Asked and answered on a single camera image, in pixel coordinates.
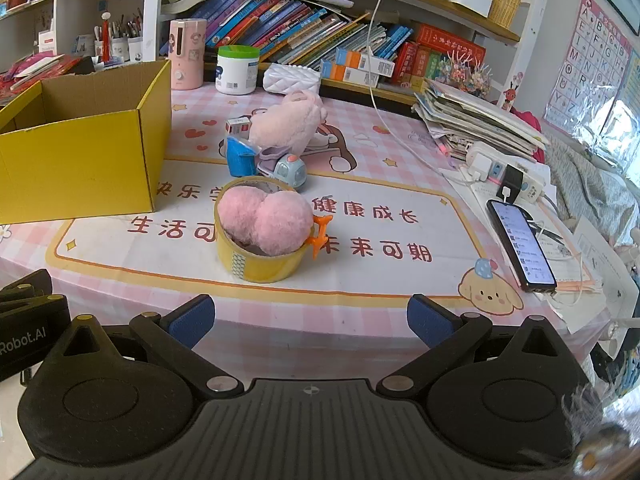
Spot loose paper sheets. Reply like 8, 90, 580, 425
440, 165, 631, 333

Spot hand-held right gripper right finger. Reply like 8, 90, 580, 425
376, 295, 588, 395

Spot alphabet wall poster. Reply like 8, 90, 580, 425
544, 0, 636, 136

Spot pink plush ball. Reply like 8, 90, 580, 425
218, 182, 315, 257

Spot white wooden bookshelf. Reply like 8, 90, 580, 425
0, 0, 556, 106

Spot white jar green lid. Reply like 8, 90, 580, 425
216, 45, 261, 95

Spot stack of paper booklets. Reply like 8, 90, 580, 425
412, 79, 551, 163

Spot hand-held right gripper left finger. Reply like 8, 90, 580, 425
49, 296, 246, 396

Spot black plug adapter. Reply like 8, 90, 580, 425
496, 165, 523, 201

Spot row of colourful books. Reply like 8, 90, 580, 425
190, 0, 416, 76

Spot white plug adapter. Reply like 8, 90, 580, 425
467, 152, 493, 181

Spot pale pink plush toy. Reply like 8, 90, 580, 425
248, 91, 328, 156

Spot yellow cardboard box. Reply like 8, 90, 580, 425
0, 59, 173, 225

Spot black smartphone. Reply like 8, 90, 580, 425
486, 199, 558, 293

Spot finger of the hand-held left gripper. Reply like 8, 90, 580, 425
0, 269, 54, 307

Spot white hanging cable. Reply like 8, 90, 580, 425
367, 0, 468, 181

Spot grey blanket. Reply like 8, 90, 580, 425
545, 125, 640, 241

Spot white power strip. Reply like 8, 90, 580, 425
465, 141, 551, 204

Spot orange white carton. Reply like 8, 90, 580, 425
336, 47, 396, 74
320, 60, 381, 87

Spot yellow tape roll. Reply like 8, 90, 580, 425
214, 176, 317, 283

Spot blue plastic packet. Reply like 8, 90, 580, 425
225, 136, 261, 177

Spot orange plastic clip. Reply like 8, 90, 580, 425
311, 214, 333, 261

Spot pile of red packets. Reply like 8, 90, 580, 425
0, 54, 83, 92

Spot magenta cloth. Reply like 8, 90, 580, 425
510, 109, 543, 133

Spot red boxed book set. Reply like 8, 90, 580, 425
415, 23, 487, 63

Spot pink cylindrical humidifier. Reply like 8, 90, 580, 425
169, 18, 207, 91

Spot white quilted bag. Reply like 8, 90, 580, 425
262, 64, 322, 97

